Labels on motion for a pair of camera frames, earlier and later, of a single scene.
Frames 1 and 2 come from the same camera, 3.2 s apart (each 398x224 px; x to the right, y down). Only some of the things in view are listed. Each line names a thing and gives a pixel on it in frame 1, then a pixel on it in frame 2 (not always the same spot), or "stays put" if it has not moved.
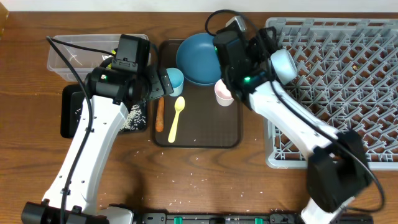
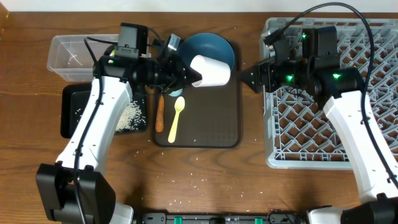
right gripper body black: x=259 y=51 -> x=287 y=74
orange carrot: x=160 y=118 stays put
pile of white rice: x=135 y=120 stays put
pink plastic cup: x=224 y=96 -> x=214 y=73
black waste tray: x=72 y=102 stays put
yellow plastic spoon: x=180 y=103 stays put
